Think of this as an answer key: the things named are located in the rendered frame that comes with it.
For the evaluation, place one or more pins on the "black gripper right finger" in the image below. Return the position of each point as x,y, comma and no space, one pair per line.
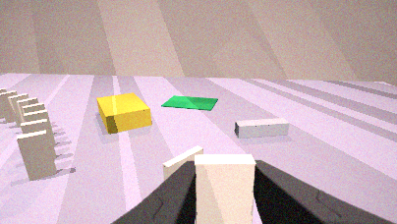
281,198

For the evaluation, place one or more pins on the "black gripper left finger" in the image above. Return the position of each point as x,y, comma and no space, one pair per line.
173,202

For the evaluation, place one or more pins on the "yellow block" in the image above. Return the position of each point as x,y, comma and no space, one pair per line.
123,112

